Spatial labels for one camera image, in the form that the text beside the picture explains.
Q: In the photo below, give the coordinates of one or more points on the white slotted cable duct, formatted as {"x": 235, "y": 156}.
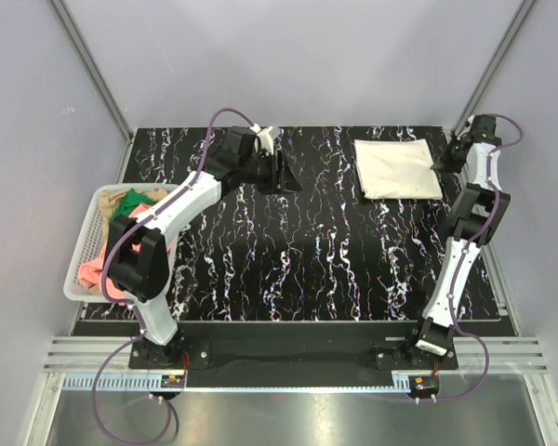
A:
{"x": 115, "y": 382}

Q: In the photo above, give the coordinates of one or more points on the salmon pink t shirt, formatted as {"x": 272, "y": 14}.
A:
{"x": 97, "y": 271}

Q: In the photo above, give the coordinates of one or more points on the aluminium front rail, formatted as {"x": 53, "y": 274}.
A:
{"x": 519, "y": 355}

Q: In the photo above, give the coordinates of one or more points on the right small circuit board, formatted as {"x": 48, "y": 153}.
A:
{"x": 426, "y": 381}

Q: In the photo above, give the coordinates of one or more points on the left small circuit board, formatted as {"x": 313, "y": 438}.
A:
{"x": 173, "y": 380}

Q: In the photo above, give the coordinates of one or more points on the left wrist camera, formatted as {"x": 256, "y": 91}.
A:
{"x": 266, "y": 137}

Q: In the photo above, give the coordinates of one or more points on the cream white t shirt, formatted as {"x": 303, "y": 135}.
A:
{"x": 396, "y": 170}

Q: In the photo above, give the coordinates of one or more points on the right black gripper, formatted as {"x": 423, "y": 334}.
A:
{"x": 445, "y": 163}

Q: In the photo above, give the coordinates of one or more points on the small circuit board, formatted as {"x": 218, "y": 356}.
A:
{"x": 426, "y": 381}
{"x": 173, "y": 380}

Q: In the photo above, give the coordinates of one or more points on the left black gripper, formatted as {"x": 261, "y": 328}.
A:
{"x": 280, "y": 181}

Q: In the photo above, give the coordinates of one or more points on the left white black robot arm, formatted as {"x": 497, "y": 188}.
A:
{"x": 177, "y": 210}

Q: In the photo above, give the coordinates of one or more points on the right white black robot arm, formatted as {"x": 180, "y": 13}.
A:
{"x": 471, "y": 225}

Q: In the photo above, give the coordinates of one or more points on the right aluminium frame post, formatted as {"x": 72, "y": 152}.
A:
{"x": 518, "y": 20}

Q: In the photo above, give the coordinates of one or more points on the aluminium frame post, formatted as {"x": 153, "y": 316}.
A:
{"x": 518, "y": 20}
{"x": 81, "y": 48}

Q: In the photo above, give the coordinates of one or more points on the left aluminium frame post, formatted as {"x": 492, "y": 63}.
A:
{"x": 81, "y": 48}

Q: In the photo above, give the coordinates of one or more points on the green t shirt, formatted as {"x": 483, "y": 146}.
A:
{"x": 125, "y": 202}

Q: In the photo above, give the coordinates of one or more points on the white plastic laundry basket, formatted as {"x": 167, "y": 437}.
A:
{"x": 90, "y": 240}

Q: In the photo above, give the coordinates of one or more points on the beige t shirt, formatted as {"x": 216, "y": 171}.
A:
{"x": 105, "y": 208}

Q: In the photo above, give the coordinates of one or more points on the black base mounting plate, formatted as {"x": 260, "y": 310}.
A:
{"x": 283, "y": 374}

